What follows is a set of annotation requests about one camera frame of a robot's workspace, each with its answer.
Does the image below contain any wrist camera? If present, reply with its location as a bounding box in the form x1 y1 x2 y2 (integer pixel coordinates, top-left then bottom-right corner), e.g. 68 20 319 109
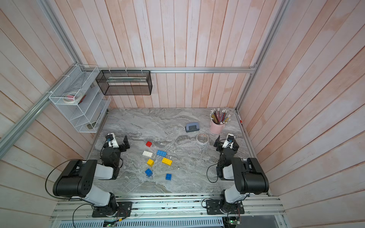
105 133 119 148
222 134 235 149

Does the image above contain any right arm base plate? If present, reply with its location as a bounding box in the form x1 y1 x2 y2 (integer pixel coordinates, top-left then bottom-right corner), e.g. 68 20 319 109
204 199 245 215

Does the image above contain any bundle of pencils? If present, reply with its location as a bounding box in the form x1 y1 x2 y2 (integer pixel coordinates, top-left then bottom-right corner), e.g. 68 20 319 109
210 108 231 125

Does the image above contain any aluminium mounting rail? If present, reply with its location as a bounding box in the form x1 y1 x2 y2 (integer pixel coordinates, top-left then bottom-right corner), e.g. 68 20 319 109
50 193 286 221

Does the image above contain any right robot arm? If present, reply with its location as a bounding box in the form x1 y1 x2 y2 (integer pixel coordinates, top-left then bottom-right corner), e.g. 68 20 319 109
213 134 269 213

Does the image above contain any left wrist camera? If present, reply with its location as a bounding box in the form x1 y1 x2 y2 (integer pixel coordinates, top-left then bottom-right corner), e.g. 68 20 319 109
105 133 119 148

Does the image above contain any pink pencil cup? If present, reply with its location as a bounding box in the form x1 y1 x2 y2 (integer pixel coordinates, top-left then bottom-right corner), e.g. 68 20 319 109
210 120 225 135

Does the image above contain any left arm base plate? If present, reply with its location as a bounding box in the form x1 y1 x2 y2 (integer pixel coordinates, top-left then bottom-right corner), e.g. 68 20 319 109
92 201 132 218

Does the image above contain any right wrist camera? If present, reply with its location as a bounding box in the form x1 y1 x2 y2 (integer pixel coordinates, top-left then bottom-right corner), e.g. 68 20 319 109
222 134 235 149

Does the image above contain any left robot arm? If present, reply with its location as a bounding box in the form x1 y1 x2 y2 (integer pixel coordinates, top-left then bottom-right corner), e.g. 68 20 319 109
52 133 130 218

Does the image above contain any white wire shelf rack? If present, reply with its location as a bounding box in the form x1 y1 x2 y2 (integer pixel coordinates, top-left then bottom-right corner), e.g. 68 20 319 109
49 65 111 133

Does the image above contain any white long lego brick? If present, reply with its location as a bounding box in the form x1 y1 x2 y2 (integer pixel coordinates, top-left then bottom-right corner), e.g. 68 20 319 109
143 151 153 158

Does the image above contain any dark blue square lego brick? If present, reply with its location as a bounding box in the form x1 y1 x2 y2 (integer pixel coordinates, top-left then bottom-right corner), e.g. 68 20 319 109
165 173 172 181

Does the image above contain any yellow long lego brick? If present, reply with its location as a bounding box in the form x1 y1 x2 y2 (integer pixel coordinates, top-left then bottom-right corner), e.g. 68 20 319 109
162 157 173 166

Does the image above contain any yellow square lego brick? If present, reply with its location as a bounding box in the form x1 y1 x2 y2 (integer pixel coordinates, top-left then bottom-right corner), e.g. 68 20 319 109
147 159 155 167

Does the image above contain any light blue long lego brick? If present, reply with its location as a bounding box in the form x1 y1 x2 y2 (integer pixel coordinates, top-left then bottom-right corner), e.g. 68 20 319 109
156 150 167 157

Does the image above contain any black mesh basket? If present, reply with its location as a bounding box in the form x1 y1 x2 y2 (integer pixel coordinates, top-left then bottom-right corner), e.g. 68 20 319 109
96 69 153 96

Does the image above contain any tape roll on shelf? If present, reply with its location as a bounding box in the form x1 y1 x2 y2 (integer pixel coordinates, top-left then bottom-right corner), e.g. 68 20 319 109
62 91 81 104

